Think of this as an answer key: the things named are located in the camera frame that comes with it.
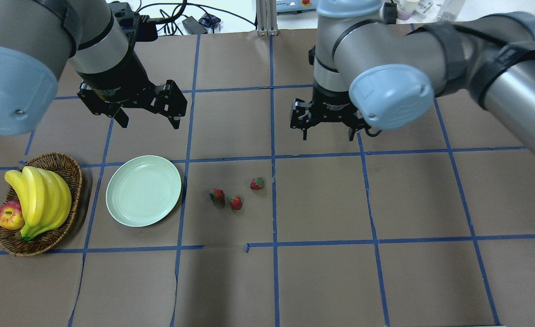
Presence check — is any wicker basket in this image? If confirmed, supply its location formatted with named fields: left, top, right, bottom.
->
left=0, top=153, right=84, bottom=257

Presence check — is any strawberry with green top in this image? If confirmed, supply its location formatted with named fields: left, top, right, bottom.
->
left=209, top=188, right=225, bottom=205

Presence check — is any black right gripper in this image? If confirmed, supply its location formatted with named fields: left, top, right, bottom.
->
left=290, top=86, right=371, bottom=141

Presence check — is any red apple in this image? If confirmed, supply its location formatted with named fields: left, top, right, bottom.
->
left=0, top=199, right=25, bottom=231

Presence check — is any aluminium frame post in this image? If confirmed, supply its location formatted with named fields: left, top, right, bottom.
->
left=255, top=0, right=279, bottom=36

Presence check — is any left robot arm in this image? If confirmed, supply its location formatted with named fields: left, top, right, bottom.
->
left=0, top=0, right=188, bottom=136

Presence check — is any yellow banana bunch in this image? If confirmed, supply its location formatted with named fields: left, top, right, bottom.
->
left=4, top=166, right=72, bottom=242

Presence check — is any black power adapter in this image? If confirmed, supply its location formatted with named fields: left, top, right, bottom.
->
left=182, top=16, right=208, bottom=35

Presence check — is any red strawberry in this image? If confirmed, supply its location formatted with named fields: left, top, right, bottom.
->
left=250, top=177, right=265, bottom=190
left=228, top=195, right=243, bottom=211

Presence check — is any light green plate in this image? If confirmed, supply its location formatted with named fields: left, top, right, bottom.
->
left=105, top=155, right=182, bottom=228

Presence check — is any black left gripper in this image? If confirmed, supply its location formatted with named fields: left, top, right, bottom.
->
left=77, top=50, right=188, bottom=130

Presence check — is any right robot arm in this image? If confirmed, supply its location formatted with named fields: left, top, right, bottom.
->
left=290, top=0, right=535, bottom=155

